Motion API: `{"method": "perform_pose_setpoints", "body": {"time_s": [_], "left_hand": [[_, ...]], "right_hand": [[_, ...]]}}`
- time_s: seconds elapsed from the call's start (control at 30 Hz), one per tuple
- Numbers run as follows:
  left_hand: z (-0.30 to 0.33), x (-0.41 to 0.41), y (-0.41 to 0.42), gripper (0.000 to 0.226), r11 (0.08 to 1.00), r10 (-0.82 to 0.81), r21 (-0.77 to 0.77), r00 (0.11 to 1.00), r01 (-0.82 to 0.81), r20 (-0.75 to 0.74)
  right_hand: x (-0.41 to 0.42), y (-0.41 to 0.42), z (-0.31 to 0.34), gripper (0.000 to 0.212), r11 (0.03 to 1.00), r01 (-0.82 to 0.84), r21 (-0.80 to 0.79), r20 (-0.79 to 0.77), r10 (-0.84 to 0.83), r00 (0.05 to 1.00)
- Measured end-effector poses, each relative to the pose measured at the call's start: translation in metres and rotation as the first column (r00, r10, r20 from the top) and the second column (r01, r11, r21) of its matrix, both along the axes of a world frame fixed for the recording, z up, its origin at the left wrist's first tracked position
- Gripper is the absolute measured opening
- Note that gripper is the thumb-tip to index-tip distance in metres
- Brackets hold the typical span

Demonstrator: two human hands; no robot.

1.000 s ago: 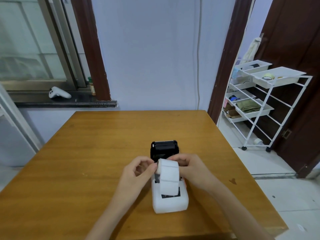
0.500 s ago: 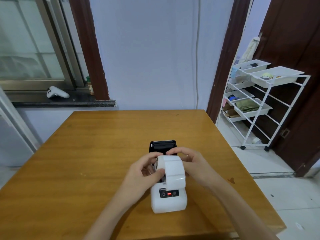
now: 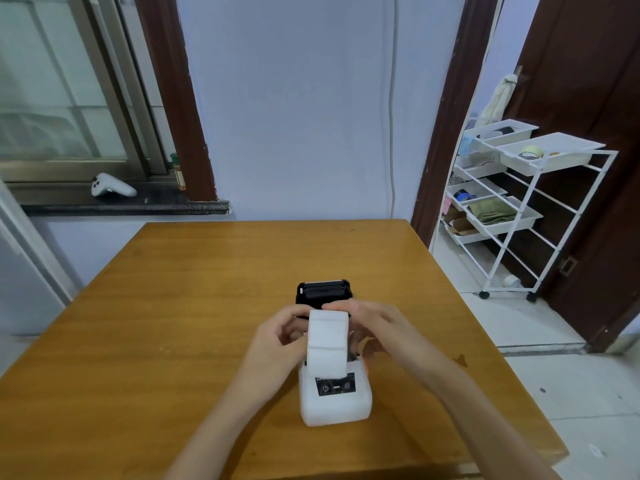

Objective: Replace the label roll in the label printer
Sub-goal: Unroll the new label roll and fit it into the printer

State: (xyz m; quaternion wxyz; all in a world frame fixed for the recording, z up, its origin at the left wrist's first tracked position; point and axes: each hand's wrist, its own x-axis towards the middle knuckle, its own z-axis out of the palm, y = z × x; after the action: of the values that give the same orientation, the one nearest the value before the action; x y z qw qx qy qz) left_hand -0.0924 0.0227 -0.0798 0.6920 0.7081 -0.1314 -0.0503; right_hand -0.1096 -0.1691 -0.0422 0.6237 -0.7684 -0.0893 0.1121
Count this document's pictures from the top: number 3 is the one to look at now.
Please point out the person's right hand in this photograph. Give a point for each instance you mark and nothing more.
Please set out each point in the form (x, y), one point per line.
(395, 334)

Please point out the person's left hand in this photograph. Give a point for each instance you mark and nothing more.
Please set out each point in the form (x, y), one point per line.
(267, 354)

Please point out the person's right thumb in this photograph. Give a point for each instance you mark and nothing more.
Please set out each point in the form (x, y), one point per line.
(372, 347)

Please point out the person's left thumb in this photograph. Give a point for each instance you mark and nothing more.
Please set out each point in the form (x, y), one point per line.
(298, 338)

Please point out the white paper roll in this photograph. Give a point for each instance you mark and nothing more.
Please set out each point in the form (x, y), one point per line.
(327, 344)

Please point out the person's left forearm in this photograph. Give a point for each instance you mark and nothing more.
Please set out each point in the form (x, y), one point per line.
(225, 429)

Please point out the person's right forearm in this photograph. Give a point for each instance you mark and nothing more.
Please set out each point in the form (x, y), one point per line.
(480, 424)

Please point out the white label printer black lid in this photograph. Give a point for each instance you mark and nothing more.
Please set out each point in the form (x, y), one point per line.
(335, 402)

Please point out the brown cardboard box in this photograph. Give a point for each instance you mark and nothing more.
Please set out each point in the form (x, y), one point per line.
(462, 225)

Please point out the white tape roll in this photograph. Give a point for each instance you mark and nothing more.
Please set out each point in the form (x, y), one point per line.
(511, 281)

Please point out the blue tape roll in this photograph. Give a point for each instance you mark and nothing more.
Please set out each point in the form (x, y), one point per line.
(462, 196)

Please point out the olive green folded cloth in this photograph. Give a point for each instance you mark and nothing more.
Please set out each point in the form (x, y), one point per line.
(492, 210)

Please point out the white tray with cloth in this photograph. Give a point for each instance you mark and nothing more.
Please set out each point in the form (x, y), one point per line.
(510, 225)

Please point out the white tray with tape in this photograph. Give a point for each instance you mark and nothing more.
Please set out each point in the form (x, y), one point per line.
(480, 192)

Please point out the brown bottle green cap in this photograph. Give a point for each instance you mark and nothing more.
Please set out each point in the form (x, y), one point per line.
(178, 174)

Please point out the metal door latch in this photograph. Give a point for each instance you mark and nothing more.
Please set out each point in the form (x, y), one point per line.
(568, 265)

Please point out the dark stone window sill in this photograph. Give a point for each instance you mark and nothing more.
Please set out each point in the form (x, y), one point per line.
(125, 204)

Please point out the white game controller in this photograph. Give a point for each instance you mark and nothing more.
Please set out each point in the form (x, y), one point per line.
(112, 186)

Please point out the beige tape roll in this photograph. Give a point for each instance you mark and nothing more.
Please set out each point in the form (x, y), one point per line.
(530, 154)

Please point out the small white plastic tray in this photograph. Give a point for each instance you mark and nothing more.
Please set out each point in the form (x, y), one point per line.
(500, 130)

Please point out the large white plastic tray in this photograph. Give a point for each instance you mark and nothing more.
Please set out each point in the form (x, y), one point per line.
(560, 157)

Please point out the cream hanging cloth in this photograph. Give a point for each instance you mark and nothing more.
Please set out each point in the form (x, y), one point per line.
(497, 102)

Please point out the brown wooden door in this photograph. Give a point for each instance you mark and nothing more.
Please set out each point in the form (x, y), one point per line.
(590, 94)

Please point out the sliding glass window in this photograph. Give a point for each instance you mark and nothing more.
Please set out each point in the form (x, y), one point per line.
(60, 84)

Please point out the brown wooden door frame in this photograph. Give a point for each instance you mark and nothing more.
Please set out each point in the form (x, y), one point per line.
(455, 119)

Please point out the brown wooden window frame post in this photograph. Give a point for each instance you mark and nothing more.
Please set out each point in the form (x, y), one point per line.
(175, 94)

